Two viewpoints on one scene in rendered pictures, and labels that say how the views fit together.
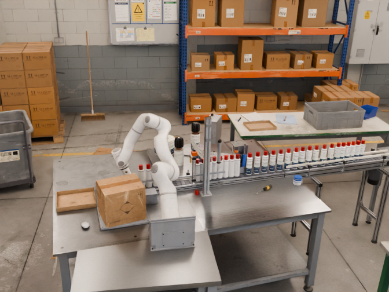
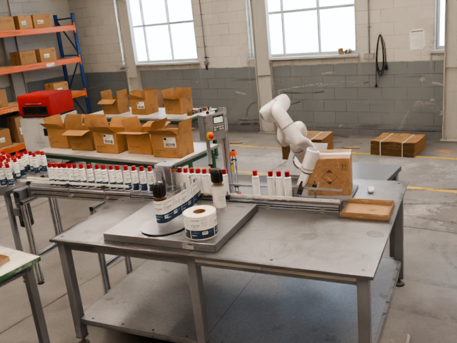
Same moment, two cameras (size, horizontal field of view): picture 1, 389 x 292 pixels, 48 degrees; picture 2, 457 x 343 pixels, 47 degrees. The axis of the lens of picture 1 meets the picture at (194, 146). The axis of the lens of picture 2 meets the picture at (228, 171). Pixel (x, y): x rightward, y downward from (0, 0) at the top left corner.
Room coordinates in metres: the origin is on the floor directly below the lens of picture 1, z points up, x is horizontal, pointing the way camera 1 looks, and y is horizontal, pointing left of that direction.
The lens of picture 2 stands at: (5.86, 2.45, 2.12)
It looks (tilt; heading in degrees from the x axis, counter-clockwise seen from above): 17 degrees down; 223
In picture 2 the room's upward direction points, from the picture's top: 6 degrees counter-clockwise
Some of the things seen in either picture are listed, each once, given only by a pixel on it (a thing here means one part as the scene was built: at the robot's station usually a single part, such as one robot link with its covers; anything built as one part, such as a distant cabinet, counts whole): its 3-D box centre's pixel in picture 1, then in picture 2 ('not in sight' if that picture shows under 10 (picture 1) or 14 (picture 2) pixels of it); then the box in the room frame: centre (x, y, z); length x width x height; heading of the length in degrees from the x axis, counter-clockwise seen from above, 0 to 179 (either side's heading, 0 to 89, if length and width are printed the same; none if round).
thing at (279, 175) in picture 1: (195, 183); (228, 199); (3.27, -0.02, 0.85); 1.65 x 0.11 x 0.05; 107
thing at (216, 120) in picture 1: (212, 128); (211, 126); (3.22, -0.15, 1.38); 0.17 x 0.10 x 0.19; 162
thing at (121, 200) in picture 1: (121, 199); (330, 171); (2.76, 0.53, 0.99); 0.30 x 0.24 x 0.27; 116
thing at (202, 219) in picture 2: (164, 145); (200, 222); (3.85, 0.29, 0.95); 0.20 x 0.20 x 0.14
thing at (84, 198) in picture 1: (76, 199); (367, 208); (2.98, 0.94, 0.85); 0.30 x 0.26 x 0.04; 107
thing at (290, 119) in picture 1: (286, 119); not in sight; (5.06, -1.13, 0.81); 0.32 x 0.24 x 0.01; 174
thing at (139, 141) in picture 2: not in sight; (146, 135); (2.33, -2.04, 0.96); 0.53 x 0.45 x 0.37; 10
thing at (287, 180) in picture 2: (140, 176); (288, 186); (3.14, 0.43, 0.98); 0.05 x 0.05 x 0.20
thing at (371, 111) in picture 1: (366, 112); not in sight; (5.24, -2.18, 0.86); 0.26 x 0.17 x 0.12; 127
